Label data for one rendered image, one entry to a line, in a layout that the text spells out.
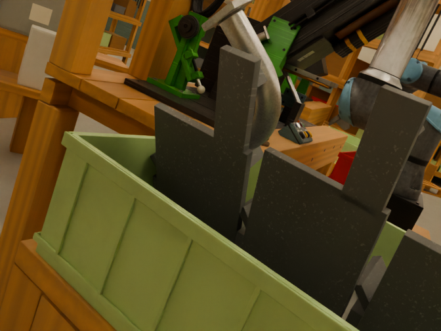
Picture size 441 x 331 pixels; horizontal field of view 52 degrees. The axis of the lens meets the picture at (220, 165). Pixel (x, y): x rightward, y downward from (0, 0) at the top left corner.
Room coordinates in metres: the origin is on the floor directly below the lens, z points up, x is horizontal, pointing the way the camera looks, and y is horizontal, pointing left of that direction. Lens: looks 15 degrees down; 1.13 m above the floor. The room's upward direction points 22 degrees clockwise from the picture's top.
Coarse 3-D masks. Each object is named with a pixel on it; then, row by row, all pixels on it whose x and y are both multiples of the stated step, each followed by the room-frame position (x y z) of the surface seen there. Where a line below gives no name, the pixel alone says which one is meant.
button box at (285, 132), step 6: (288, 126) 1.54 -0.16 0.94; (294, 126) 1.53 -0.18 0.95; (300, 126) 1.60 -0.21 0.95; (282, 132) 1.54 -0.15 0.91; (288, 132) 1.53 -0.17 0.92; (294, 132) 1.53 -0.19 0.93; (288, 138) 1.53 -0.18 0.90; (294, 138) 1.52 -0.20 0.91; (300, 138) 1.52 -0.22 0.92; (306, 138) 1.59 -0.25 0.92
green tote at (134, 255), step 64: (64, 192) 0.51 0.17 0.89; (128, 192) 0.46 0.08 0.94; (64, 256) 0.49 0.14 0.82; (128, 256) 0.45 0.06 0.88; (192, 256) 0.41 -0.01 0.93; (384, 256) 0.70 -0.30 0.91; (128, 320) 0.43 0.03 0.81; (192, 320) 0.40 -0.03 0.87; (256, 320) 0.37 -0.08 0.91; (320, 320) 0.34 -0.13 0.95
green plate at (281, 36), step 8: (272, 24) 1.79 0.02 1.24; (280, 24) 1.78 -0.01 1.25; (272, 32) 1.77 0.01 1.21; (280, 32) 1.77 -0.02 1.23; (288, 32) 1.76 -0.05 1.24; (296, 32) 1.75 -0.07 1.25; (264, 40) 1.77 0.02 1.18; (272, 40) 1.76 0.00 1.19; (280, 40) 1.76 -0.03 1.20; (288, 40) 1.75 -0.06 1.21; (264, 48) 1.76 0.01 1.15; (272, 48) 1.75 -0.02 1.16; (280, 48) 1.74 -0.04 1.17; (288, 48) 1.74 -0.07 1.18; (272, 56) 1.74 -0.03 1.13; (280, 56) 1.73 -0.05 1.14; (280, 64) 1.72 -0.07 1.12
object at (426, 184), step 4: (432, 164) 8.21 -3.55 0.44; (428, 168) 8.09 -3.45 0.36; (432, 168) 8.13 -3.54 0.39; (428, 172) 8.11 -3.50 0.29; (432, 172) 8.15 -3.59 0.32; (424, 176) 8.09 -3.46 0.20; (428, 176) 8.13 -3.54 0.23; (424, 180) 8.04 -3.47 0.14; (428, 180) 8.15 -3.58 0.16; (424, 184) 7.56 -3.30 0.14; (428, 184) 7.84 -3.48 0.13; (432, 184) 7.98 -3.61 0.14; (428, 188) 8.11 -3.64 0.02; (436, 188) 7.70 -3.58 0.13; (440, 188) 7.80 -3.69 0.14; (424, 192) 7.60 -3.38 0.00; (428, 192) 7.64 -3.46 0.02; (440, 192) 7.80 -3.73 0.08; (436, 196) 7.74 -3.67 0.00; (440, 196) 7.77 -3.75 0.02
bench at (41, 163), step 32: (64, 96) 1.34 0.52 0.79; (96, 96) 1.23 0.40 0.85; (128, 96) 1.27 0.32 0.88; (32, 128) 1.30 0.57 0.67; (64, 128) 1.31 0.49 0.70; (128, 128) 1.28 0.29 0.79; (32, 160) 1.28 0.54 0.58; (32, 192) 1.27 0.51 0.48; (32, 224) 1.30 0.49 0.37; (0, 256) 1.29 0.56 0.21; (0, 288) 1.28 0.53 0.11
